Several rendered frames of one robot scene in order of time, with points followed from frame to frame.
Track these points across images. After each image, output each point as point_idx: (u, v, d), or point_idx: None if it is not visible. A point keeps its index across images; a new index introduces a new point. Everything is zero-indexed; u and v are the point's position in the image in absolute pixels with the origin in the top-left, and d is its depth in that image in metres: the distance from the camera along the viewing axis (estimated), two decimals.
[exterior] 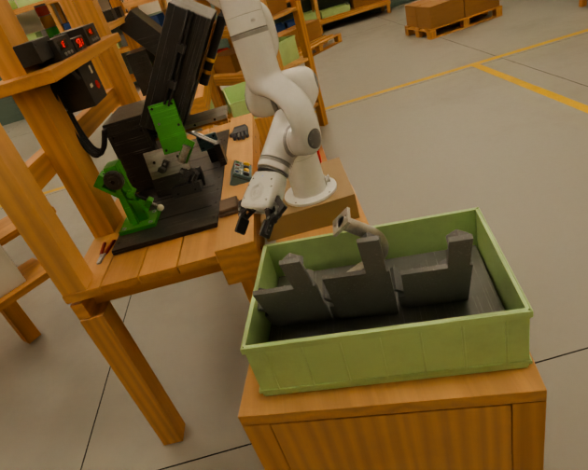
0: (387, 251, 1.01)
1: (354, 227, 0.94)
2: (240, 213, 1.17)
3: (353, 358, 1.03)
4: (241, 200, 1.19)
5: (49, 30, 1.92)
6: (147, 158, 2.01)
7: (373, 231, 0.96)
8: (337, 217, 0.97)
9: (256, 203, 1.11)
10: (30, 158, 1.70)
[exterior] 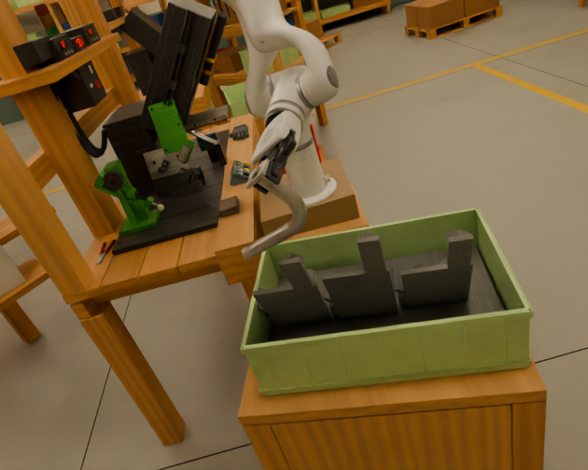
0: (304, 219, 0.92)
1: (270, 182, 0.85)
2: None
3: (353, 358, 1.03)
4: None
5: (49, 30, 1.92)
6: (147, 158, 2.01)
7: (291, 193, 0.87)
8: (256, 169, 0.88)
9: (267, 144, 0.89)
10: (30, 158, 1.70)
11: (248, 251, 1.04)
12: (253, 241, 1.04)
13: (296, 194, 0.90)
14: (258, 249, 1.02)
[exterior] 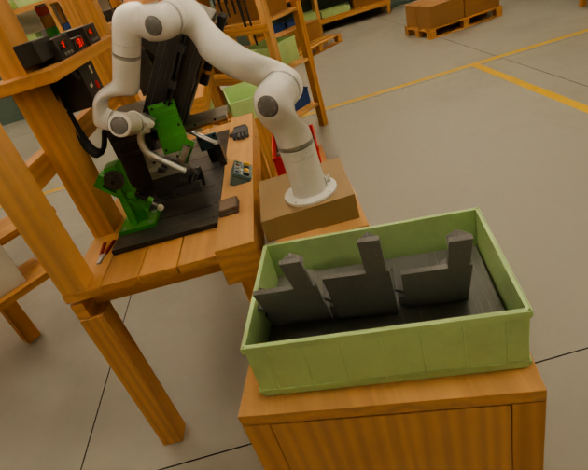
0: (141, 147, 1.97)
1: None
2: None
3: (353, 358, 1.03)
4: (156, 129, 1.86)
5: (49, 30, 1.92)
6: (147, 158, 2.01)
7: None
8: (149, 118, 1.90)
9: (141, 114, 1.84)
10: (30, 158, 1.70)
11: (181, 166, 1.99)
12: (177, 165, 1.97)
13: (139, 136, 1.93)
14: None
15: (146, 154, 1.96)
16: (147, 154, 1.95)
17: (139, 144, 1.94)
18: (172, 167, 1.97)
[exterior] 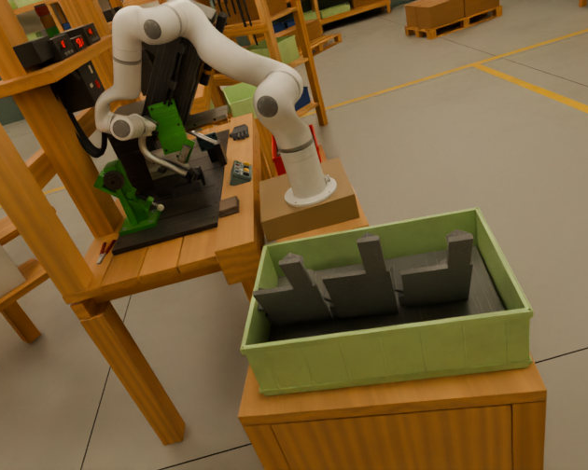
0: (142, 150, 1.97)
1: None
2: None
3: (353, 358, 1.03)
4: (157, 131, 1.88)
5: (49, 30, 1.92)
6: None
7: None
8: (151, 121, 1.91)
9: (143, 117, 1.86)
10: (30, 158, 1.70)
11: (182, 169, 2.00)
12: (178, 168, 1.97)
13: (140, 139, 1.94)
14: (175, 167, 2.00)
15: (147, 157, 1.96)
16: (147, 157, 1.96)
17: (140, 146, 1.95)
18: (173, 170, 1.97)
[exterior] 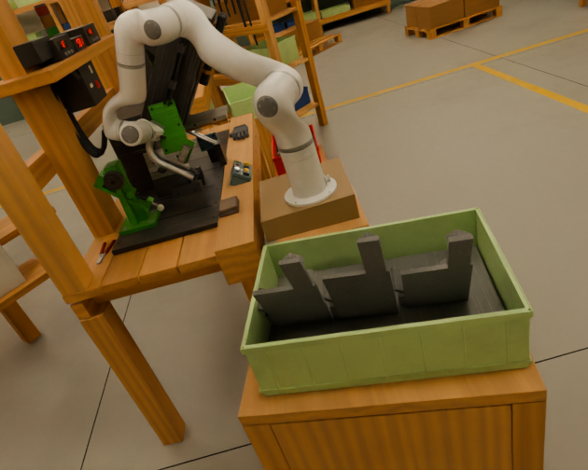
0: (149, 155, 1.98)
1: None
2: None
3: (353, 358, 1.03)
4: (165, 136, 1.88)
5: (49, 30, 1.92)
6: (147, 158, 2.01)
7: None
8: (159, 126, 1.92)
9: (150, 122, 1.86)
10: (30, 158, 1.70)
11: (189, 172, 2.00)
12: (186, 172, 1.98)
13: (147, 144, 1.94)
14: (183, 171, 2.00)
15: (154, 161, 1.96)
16: (155, 161, 1.96)
17: (147, 151, 1.95)
18: (180, 173, 1.98)
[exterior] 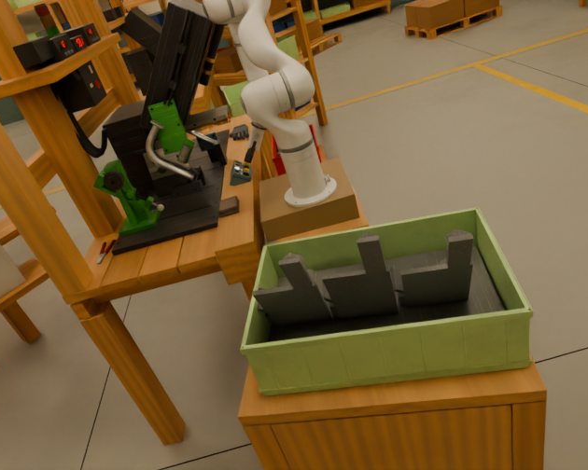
0: (149, 155, 1.98)
1: None
2: (253, 154, 2.00)
3: (353, 358, 1.03)
4: (253, 151, 1.96)
5: (49, 30, 1.92)
6: (147, 158, 2.01)
7: (147, 137, 1.96)
8: (159, 126, 1.92)
9: None
10: (30, 158, 1.70)
11: (189, 172, 2.00)
12: (186, 172, 1.98)
13: (147, 144, 1.94)
14: (183, 171, 2.00)
15: (154, 161, 1.96)
16: (155, 161, 1.96)
17: (147, 151, 1.95)
18: (180, 173, 1.98)
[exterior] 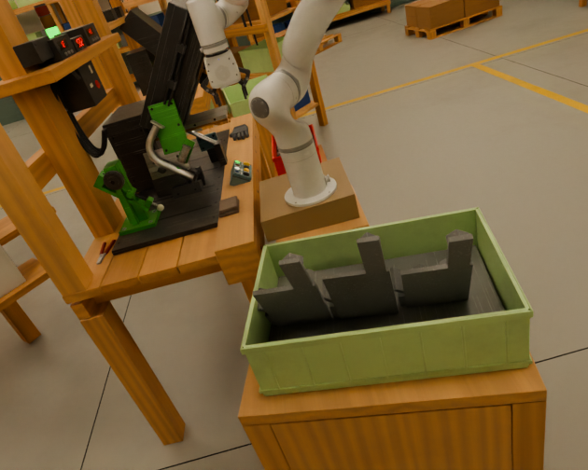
0: (149, 155, 1.98)
1: None
2: (212, 92, 1.52)
3: (353, 358, 1.03)
4: (202, 83, 1.51)
5: (49, 30, 1.92)
6: (147, 158, 2.01)
7: (147, 137, 1.96)
8: (159, 126, 1.92)
9: (230, 81, 1.49)
10: (30, 158, 1.70)
11: (189, 172, 2.00)
12: (186, 172, 1.98)
13: (147, 144, 1.94)
14: (183, 171, 2.00)
15: (154, 161, 1.96)
16: (155, 161, 1.96)
17: (147, 151, 1.95)
18: (180, 173, 1.98)
